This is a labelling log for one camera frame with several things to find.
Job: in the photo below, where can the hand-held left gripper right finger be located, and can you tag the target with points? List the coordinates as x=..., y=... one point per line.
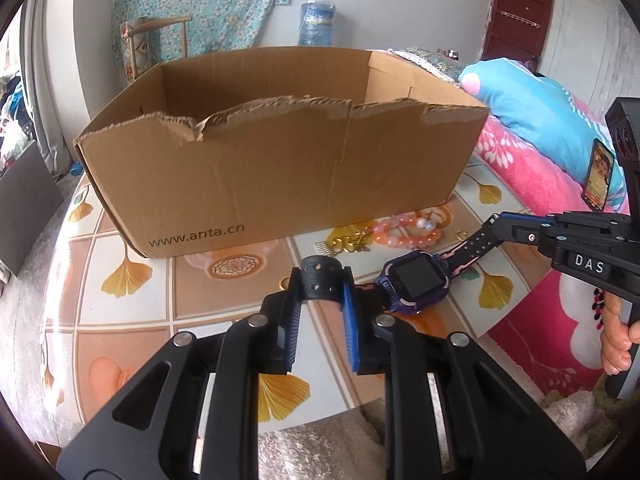
x=350, y=330

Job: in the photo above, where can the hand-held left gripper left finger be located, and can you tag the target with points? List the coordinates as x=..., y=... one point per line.
x=292, y=335

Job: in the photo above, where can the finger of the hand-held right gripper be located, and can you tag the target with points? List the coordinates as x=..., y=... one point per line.
x=530, y=220
x=530, y=237

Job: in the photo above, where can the gold earring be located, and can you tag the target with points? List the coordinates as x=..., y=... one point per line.
x=361, y=242
x=342, y=245

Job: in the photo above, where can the small silver hair comb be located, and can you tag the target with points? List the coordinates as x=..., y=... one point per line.
x=324, y=248

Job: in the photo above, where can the brown cardboard box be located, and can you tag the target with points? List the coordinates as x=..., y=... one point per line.
x=280, y=190

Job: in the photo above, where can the person's right hand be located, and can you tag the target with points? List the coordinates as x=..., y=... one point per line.
x=612, y=345

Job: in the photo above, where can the pink floral blanket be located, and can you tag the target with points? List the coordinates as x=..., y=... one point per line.
x=525, y=175

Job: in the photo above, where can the smartphone with lit screen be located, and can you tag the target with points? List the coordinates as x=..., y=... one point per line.
x=598, y=175

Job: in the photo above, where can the patterned tablecloth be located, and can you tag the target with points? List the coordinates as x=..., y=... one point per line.
x=210, y=300

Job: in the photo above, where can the blue pillow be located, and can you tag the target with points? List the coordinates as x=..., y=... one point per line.
x=535, y=110

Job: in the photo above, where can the white and green fluffy blanket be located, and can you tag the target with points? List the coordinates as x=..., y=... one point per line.
x=325, y=450

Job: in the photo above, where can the floral bed cover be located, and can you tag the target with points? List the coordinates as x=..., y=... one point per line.
x=430, y=60

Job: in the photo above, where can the dark red door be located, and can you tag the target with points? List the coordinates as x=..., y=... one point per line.
x=515, y=15

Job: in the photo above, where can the blue slipper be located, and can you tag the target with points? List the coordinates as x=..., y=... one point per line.
x=76, y=168

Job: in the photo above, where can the blue water jug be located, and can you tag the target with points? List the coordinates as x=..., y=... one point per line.
x=317, y=22

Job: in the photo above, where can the black flat panel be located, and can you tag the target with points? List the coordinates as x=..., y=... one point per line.
x=27, y=210

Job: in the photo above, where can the wooden chair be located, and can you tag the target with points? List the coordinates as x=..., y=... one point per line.
x=150, y=27

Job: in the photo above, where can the floral teal curtain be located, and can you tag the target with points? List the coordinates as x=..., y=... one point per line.
x=215, y=5

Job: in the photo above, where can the grey curtain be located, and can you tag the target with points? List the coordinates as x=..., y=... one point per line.
x=47, y=85

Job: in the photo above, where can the pile of clothes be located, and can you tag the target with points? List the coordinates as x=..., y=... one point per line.
x=12, y=115

